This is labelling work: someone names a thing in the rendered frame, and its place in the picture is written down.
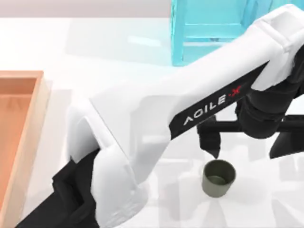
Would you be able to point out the olive green cup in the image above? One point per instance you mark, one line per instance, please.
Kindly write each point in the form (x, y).
(215, 183)

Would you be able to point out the shallow salmon-coloured box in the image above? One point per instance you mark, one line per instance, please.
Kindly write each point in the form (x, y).
(16, 114)

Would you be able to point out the light blue rack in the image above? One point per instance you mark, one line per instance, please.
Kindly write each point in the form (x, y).
(204, 31)

